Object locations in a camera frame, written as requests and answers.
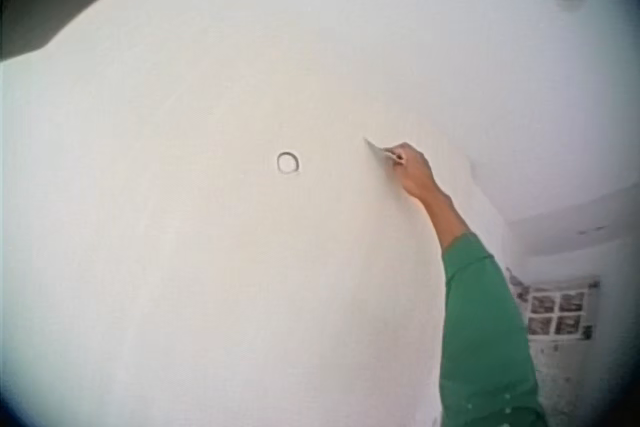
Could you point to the person's right hand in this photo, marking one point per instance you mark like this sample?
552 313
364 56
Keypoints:
413 169

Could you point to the white framed grid window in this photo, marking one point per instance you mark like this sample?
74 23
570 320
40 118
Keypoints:
557 314

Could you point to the person's right fingers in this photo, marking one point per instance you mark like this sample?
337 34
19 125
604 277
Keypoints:
395 152

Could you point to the round ceiling outlet hole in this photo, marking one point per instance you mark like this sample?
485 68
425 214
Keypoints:
287 162

